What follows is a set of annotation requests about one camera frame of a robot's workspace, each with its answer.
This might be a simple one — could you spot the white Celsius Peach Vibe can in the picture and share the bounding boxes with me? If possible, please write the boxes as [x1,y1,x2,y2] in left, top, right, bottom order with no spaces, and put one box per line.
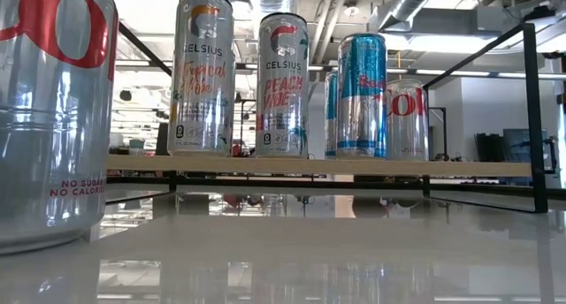
[255,11,310,159]

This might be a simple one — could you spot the blue silver Red Bull can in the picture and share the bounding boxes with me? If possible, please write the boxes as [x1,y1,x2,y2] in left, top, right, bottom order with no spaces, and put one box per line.
[324,70,340,160]
[336,32,389,160]

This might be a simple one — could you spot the white Celsius Tropical Vibe can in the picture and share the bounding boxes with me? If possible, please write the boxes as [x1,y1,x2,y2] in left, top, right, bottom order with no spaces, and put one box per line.
[166,0,237,158]

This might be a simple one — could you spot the silver Diet Coke can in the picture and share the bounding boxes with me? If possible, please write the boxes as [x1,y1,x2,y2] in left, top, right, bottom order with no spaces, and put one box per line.
[386,78,430,162]
[0,0,119,256]

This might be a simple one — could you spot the large black display screen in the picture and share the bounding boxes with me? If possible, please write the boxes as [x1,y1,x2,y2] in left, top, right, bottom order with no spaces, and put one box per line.
[154,121,172,157]

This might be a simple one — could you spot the black upright panels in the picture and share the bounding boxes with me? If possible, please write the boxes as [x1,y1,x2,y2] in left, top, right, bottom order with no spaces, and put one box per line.
[475,132,504,163]

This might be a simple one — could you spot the small black desk monitor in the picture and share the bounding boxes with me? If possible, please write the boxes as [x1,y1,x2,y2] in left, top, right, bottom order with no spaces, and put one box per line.
[502,127,550,163]

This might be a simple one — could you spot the wooden shelf black metal frame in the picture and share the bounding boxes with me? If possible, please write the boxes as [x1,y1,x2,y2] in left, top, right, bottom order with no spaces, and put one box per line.
[104,20,549,215]

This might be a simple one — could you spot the black overhead rig frame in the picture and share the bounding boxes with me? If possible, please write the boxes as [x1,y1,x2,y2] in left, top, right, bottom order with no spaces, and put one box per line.
[426,105,447,162]

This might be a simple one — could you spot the silver ventilation duct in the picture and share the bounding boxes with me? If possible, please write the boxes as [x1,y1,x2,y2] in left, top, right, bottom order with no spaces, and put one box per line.
[369,0,443,34]

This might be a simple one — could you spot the black metal table frame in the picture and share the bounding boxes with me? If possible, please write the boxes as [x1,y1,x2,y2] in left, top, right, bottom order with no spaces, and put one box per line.
[104,174,566,199]

